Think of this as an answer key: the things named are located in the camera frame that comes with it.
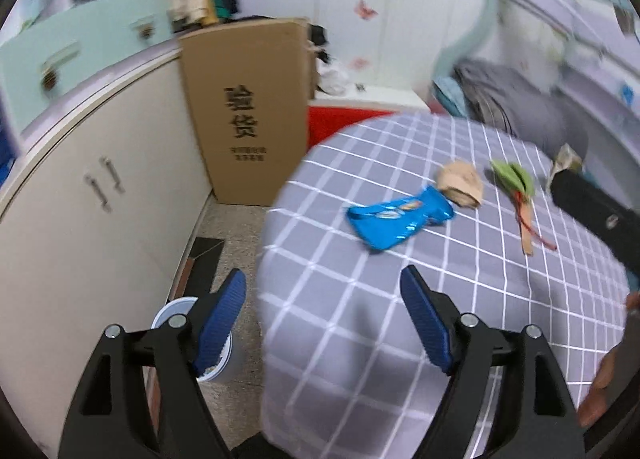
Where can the red storage box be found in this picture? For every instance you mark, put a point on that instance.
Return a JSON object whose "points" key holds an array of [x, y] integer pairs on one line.
{"points": [[324, 122]]}

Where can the person's hand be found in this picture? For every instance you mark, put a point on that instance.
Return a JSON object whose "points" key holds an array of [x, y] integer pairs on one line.
{"points": [[617, 379]]}

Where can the white plastic bag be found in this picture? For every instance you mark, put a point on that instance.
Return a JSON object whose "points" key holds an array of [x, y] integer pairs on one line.
{"points": [[333, 79]]}

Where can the beige paper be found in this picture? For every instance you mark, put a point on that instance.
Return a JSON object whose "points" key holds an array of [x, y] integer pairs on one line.
{"points": [[460, 183]]}

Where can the small carton box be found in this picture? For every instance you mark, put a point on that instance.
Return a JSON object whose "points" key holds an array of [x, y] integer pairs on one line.
{"points": [[566, 159]]}

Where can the grey checked bed sheet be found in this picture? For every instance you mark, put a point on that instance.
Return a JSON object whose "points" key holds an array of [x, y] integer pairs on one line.
{"points": [[345, 372]]}

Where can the translucent blue trash bin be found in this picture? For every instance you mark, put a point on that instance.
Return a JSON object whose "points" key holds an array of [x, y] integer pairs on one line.
{"points": [[223, 369]]}

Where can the metal cabinet handle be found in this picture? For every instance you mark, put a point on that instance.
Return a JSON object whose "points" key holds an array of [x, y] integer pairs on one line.
{"points": [[111, 169], [95, 186]]}

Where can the right metal cabinet handle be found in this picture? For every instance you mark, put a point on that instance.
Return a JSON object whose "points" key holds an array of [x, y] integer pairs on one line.
{"points": [[111, 169]]}

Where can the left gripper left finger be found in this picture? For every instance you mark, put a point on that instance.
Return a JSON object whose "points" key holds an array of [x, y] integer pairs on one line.
{"points": [[138, 396]]}

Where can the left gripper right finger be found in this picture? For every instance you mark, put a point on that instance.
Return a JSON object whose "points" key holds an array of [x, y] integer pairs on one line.
{"points": [[535, 416]]}

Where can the white low cabinet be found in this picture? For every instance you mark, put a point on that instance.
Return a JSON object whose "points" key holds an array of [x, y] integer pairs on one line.
{"points": [[68, 268]]}

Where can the grey folded blanket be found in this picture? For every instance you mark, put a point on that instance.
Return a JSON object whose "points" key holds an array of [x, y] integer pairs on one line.
{"points": [[503, 99]]}

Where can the blue cookie wrapper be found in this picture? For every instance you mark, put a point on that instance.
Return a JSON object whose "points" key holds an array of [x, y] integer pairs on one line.
{"points": [[382, 226]]}

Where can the pink butterfly wall sticker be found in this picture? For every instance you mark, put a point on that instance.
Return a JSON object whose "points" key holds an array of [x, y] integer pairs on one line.
{"points": [[365, 12]]}

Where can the brown cardboard box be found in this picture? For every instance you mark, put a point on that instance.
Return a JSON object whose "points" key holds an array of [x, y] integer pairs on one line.
{"points": [[248, 88]]}

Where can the left metal cabinet handle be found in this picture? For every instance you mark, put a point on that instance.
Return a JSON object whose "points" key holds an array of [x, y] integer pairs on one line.
{"points": [[95, 186]]}

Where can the pine cone drawer knob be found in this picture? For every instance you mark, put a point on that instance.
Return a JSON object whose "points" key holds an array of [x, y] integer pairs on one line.
{"points": [[146, 31]]}

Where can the teal drawer unit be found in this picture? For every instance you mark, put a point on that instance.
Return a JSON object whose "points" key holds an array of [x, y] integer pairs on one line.
{"points": [[78, 43]]}

